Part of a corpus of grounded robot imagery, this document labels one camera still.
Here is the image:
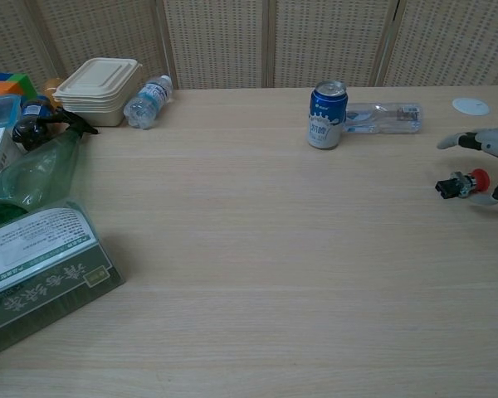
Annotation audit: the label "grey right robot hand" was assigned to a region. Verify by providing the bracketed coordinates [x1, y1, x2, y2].
[436, 125, 498, 207]

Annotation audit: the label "red and black push button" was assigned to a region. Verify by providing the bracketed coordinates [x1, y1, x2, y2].
[434, 167, 491, 200]

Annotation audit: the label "clear flat plastic bottle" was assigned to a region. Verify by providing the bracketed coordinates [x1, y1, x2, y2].
[342, 101, 424, 135]

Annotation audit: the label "blue and white drink can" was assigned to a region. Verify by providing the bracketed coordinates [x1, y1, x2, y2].
[306, 80, 349, 150]

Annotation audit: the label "perforated folding screen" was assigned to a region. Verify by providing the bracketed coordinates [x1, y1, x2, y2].
[0, 0, 498, 90]

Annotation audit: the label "small clear water bottle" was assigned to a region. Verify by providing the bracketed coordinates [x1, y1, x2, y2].
[123, 75, 174, 130]

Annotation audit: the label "stacked beige lunch boxes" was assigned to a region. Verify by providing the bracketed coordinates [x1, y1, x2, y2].
[52, 57, 144, 128]

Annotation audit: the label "orange round object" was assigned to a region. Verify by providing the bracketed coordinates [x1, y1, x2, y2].
[41, 77, 66, 109]

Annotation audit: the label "green spray bottle black trigger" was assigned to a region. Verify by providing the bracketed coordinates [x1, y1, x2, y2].
[0, 109, 100, 227]

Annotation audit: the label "dark bottle with blue label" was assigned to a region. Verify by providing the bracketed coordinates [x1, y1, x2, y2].
[19, 95, 57, 121]

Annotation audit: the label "green tea gift box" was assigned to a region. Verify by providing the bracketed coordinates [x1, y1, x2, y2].
[0, 199, 127, 361]

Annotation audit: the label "colourful toy cube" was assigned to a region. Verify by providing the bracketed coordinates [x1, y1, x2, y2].
[0, 72, 39, 98]

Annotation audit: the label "white round table cable cover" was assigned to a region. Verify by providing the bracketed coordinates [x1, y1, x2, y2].
[452, 97, 491, 116]

